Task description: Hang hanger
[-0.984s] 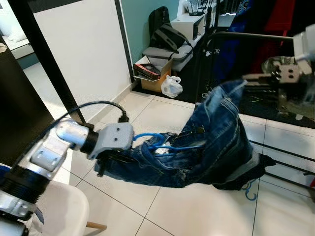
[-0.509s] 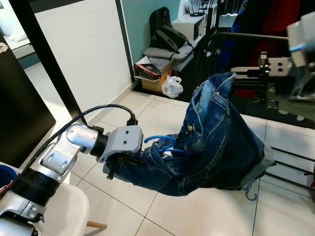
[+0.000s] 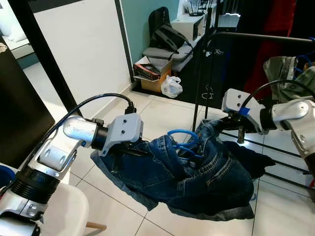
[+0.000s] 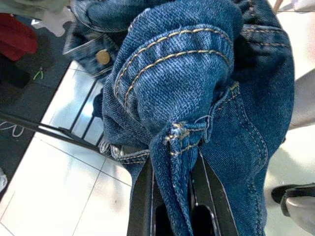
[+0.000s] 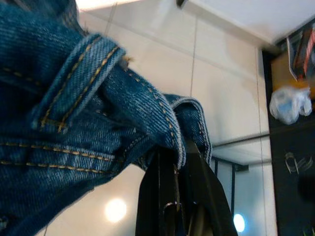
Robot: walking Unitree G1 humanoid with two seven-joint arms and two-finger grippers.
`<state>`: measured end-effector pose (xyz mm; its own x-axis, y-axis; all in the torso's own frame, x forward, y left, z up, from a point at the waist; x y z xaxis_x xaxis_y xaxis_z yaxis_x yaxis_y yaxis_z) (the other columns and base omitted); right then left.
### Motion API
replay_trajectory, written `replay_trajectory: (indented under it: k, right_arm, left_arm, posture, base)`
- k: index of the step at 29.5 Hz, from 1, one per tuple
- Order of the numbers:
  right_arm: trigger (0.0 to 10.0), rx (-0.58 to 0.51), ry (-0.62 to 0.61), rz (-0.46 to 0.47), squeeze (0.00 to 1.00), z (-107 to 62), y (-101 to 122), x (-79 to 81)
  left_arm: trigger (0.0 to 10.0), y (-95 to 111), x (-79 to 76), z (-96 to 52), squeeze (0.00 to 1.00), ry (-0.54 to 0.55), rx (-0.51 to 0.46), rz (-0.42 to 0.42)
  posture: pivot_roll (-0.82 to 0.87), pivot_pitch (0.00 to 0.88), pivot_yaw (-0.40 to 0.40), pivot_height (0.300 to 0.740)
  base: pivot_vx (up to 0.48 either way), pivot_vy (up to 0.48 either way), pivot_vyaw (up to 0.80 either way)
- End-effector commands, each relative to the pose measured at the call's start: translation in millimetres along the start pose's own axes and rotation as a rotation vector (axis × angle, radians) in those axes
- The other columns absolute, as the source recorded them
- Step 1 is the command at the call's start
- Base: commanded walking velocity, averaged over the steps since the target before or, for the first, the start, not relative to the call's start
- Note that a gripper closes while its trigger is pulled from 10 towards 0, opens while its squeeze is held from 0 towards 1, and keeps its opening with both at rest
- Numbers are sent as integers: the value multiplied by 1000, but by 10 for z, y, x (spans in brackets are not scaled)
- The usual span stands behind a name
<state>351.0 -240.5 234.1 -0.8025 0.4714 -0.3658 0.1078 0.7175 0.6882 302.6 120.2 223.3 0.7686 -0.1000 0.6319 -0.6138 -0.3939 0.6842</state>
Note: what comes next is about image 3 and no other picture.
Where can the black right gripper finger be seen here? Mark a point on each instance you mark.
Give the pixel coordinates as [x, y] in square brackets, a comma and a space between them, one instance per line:
[230, 127]
[227, 118]

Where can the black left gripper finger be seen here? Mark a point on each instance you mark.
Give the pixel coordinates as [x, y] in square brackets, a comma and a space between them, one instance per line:
[143, 150]
[135, 155]

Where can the blue denim jeans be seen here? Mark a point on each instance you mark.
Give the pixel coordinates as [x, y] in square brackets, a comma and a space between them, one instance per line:
[162, 172]

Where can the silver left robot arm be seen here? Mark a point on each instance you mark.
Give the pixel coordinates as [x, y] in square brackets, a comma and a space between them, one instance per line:
[51, 155]

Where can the dark navy cloth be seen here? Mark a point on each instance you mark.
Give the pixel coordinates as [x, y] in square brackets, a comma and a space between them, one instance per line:
[256, 160]

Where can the dark hanging garment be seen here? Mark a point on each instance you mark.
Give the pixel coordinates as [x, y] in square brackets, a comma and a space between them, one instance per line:
[236, 64]

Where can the white plastic bag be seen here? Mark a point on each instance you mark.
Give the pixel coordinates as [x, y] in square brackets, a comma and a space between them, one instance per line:
[172, 87]

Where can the brown cardboard box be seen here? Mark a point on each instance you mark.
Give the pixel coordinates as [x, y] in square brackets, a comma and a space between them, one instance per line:
[160, 84]

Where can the olive green garment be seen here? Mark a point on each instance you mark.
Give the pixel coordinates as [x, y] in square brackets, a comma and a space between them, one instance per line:
[280, 69]

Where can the black red box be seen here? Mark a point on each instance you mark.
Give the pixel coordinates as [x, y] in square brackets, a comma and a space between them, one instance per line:
[147, 73]

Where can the black metal clothes rack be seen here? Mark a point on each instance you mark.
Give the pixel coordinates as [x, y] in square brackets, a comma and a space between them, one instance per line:
[266, 37]

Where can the white side cabinet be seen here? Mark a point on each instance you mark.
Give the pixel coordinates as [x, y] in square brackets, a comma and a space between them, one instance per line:
[189, 27]

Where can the red hanging garment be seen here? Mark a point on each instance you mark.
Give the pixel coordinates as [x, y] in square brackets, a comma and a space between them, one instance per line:
[275, 29]

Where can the black grey backpack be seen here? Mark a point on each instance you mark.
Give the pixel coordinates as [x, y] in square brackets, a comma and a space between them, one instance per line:
[167, 37]

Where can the blue plastic bucket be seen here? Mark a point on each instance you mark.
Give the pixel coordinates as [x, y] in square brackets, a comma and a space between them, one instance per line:
[6, 172]

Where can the black grey office chair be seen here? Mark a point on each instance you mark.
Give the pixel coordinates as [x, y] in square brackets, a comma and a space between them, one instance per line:
[157, 14]

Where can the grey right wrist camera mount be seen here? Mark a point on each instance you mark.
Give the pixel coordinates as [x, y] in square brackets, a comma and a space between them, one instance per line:
[234, 101]

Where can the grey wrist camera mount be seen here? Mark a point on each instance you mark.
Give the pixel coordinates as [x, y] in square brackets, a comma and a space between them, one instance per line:
[125, 129]
[234, 101]

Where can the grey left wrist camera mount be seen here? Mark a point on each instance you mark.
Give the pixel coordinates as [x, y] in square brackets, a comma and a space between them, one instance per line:
[125, 129]

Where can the black wall post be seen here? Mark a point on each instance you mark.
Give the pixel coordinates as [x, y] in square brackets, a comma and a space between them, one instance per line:
[45, 54]

